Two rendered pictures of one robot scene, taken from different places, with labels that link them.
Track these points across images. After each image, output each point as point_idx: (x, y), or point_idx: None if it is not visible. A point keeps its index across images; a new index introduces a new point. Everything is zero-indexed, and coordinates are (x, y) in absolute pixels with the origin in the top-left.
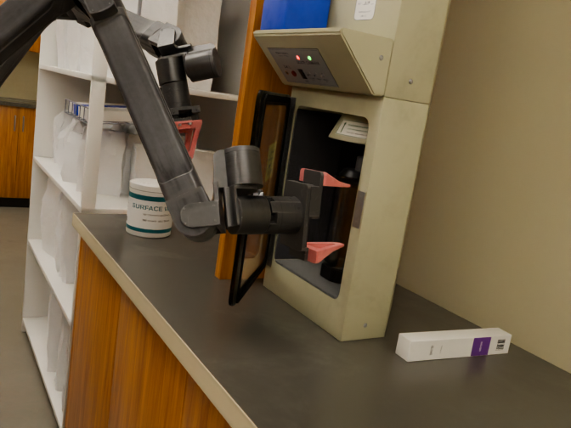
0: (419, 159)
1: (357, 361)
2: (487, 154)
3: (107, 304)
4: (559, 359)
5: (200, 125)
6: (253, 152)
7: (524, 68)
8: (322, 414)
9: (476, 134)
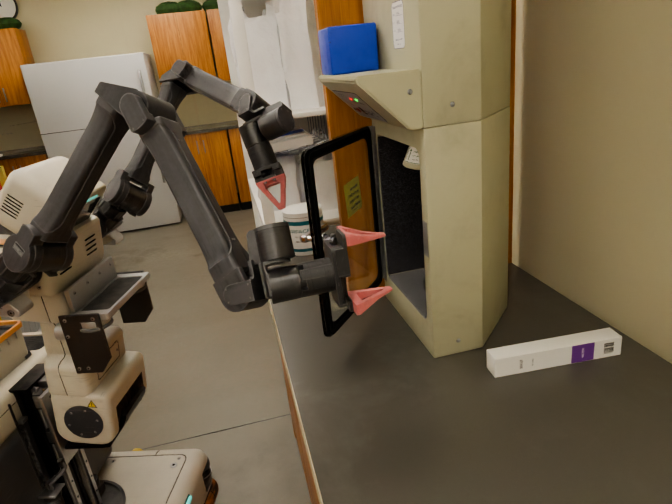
0: (495, 169)
1: (441, 381)
2: (592, 137)
3: None
4: None
5: (284, 178)
6: (276, 228)
7: (618, 35)
8: (379, 451)
9: (580, 116)
